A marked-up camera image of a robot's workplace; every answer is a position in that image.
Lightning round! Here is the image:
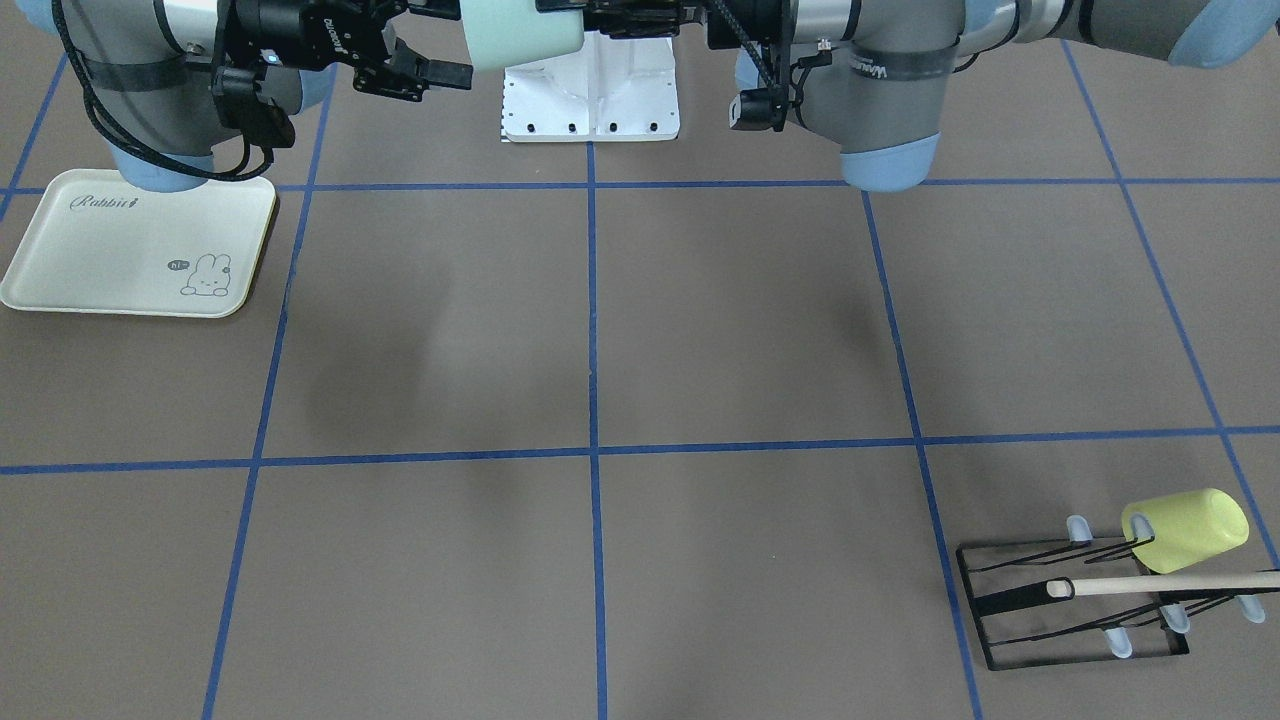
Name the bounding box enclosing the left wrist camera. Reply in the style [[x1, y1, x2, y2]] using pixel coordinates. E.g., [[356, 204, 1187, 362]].
[[728, 88, 786, 132]]

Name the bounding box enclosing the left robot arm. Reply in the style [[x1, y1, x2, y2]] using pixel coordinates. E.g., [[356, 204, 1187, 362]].
[[535, 1, 1279, 193]]

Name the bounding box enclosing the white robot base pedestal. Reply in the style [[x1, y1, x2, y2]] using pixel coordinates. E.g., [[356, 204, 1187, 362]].
[[500, 32, 681, 143]]

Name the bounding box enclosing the black wire cup rack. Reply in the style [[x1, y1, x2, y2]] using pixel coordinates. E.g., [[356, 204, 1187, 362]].
[[954, 515, 1277, 673]]

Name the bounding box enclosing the yellow cup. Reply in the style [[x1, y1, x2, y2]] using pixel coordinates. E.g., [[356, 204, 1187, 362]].
[[1120, 488, 1251, 574]]

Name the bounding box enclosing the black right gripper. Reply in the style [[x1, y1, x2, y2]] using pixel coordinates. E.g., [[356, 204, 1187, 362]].
[[216, 0, 474, 102]]

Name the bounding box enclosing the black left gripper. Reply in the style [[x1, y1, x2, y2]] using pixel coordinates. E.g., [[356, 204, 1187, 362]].
[[536, 1, 795, 50]]

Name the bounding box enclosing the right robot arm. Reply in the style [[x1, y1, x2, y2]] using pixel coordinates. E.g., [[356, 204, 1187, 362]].
[[18, 1, 474, 192]]

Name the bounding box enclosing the light green cup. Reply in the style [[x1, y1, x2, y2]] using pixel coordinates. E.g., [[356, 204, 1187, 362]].
[[460, 1, 585, 70]]

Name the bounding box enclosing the cream rabbit tray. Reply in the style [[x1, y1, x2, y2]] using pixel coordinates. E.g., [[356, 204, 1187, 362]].
[[3, 169, 278, 319]]

